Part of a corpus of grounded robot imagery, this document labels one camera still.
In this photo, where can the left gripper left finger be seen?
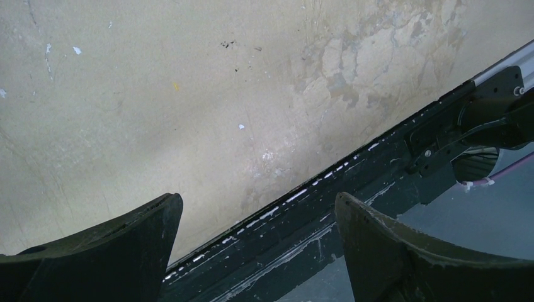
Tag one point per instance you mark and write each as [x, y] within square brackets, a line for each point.
[122, 259]

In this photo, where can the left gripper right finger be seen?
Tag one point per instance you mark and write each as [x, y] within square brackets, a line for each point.
[389, 261]

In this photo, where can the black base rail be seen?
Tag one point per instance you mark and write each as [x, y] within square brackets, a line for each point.
[294, 238]

